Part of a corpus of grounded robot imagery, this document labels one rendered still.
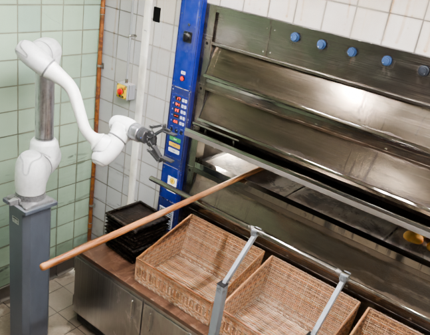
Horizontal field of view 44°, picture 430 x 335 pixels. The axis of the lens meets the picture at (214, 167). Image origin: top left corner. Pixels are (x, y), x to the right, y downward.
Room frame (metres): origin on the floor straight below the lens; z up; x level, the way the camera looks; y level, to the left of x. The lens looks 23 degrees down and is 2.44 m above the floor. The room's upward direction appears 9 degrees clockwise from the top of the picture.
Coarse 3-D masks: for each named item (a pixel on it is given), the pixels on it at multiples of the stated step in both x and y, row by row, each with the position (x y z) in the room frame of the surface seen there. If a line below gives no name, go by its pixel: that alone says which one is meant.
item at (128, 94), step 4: (124, 80) 3.34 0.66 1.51; (120, 84) 3.27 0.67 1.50; (124, 84) 3.25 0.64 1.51; (128, 84) 3.26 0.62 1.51; (132, 84) 3.28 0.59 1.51; (128, 88) 3.24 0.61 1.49; (132, 88) 3.27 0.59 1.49; (116, 92) 3.29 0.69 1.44; (124, 92) 3.25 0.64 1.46; (128, 92) 3.24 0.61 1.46; (132, 92) 3.27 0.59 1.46; (120, 96) 3.26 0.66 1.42; (124, 96) 3.24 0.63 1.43; (128, 96) 3.25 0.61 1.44; (132, 96) 3.28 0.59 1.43
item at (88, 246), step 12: (228, 180) 2.72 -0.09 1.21; (240, 180) 2.80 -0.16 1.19; (204, 192) 2.52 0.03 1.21; (180, 204) 2.36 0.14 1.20; (156, 216) 2.21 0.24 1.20; (120, 228) 2.04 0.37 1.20; (132, 228) 2.08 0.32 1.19; (96, 240) 1.92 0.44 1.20; (108, 240) 1.96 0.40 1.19; (72, 252) 1.81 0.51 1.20; (48, 264) 1.71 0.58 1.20
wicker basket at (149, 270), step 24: (192, 216) 2.91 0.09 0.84; (168, 240) 2.75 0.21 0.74; (192, 240) 2.85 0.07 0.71; (216, 240) 2.78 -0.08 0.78; (240, 240) 2.71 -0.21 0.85; (144, 264) 2.50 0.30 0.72; (168, 264) 2.73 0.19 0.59; (192, 264) 2.77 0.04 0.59; (216, 264) 2.72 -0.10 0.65; (168, 288) 2.40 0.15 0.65; (192, 288) 2.52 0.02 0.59; (192, 312) 2.30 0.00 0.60
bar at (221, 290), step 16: (176, 192) 2.57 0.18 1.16; (208, 208) 2.44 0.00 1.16; (240, 224) 2.32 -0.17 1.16; (272, 240) 2.22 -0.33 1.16; (240, 256) 2.20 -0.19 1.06; (304, 256) 2.12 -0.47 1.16; (336, 272) 2.02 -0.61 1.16; (224, 288) 2.09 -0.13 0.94; (336, 288) 1.98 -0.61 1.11; (224, 304) 2.11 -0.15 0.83; (320, 320) 1.88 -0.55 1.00
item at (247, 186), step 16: (224, 176) 2.85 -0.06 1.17; (256, 192) 2.72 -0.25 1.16; (272, 192) 2.72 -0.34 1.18; (288, 208) 2.60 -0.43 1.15; (304, 208) 2.58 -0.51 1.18; (320, 224) 2.49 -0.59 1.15; (336, 224) 2.45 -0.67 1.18; (368, 240) 2.34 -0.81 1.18; (400, 256) 2.24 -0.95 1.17; (416, 256) 2.25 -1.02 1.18
